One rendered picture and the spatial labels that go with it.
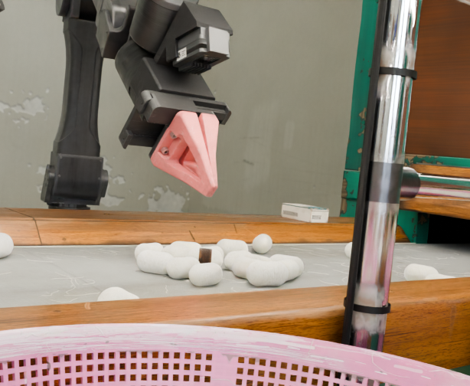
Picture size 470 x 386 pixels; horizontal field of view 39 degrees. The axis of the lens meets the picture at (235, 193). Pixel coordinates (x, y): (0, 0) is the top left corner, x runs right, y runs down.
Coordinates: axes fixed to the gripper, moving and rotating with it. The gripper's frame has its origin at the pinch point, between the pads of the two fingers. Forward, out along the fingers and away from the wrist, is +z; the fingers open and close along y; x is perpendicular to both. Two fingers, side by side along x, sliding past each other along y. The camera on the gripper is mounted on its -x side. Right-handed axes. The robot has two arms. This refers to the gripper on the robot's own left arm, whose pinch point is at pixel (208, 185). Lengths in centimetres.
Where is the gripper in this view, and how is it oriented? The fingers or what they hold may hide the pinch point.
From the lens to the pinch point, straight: 62.4
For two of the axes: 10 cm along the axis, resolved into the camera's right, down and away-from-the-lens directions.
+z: 4.1, 7.2, -5.6
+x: -4.7, 6.9, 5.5
